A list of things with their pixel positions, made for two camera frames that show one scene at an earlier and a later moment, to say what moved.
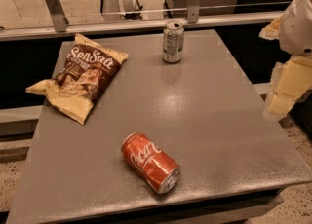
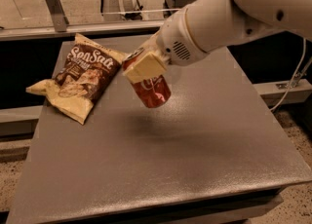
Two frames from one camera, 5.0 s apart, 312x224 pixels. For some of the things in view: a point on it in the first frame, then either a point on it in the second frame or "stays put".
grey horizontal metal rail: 136,26 stays put
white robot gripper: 297,28 to 177,42
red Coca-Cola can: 150,163 to 154,92
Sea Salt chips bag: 85,75 stays put
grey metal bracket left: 55,5 stays put
